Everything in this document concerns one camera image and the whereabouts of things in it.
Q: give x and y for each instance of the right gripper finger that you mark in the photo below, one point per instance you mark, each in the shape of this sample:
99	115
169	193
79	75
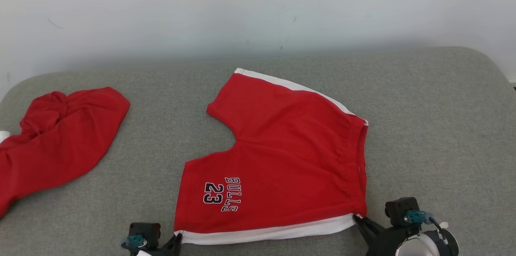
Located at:
367	227

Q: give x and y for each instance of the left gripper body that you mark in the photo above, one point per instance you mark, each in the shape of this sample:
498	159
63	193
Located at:
159	252

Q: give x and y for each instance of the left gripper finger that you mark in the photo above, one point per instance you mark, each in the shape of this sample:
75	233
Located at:
176	242

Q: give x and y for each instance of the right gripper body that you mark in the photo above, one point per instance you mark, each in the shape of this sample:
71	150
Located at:
389	242

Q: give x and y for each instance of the red Bulls 23 shorts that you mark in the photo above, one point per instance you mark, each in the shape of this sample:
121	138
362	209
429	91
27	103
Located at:
290	155

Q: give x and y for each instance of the red Bulls jersey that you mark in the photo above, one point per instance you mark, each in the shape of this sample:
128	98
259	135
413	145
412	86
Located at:
60	147

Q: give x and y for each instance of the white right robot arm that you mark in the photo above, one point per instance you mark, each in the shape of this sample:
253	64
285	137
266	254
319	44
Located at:
427	246

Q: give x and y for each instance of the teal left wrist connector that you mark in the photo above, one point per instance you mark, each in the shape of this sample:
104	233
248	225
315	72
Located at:
135	241

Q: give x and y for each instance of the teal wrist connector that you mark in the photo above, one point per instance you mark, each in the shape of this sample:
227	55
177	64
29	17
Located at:
415	216
135	241

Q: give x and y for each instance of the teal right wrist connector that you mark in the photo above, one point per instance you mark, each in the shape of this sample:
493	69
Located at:
415	216

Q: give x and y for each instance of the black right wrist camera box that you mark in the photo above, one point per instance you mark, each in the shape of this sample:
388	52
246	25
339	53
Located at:
399	209

